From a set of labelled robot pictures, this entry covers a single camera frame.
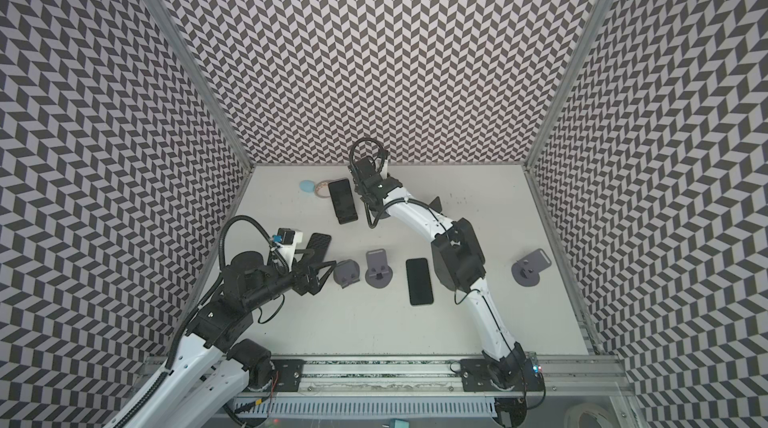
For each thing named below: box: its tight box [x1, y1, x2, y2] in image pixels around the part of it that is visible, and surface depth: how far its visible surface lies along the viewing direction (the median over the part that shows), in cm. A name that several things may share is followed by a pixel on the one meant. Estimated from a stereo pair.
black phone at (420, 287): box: [405, 258, 434, 306], surface depth 89 cm
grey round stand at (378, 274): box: [365, 248, 393, 289], surface depth 85 cm
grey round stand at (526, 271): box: [511, 248, 552, 287], surface depth 86 cm
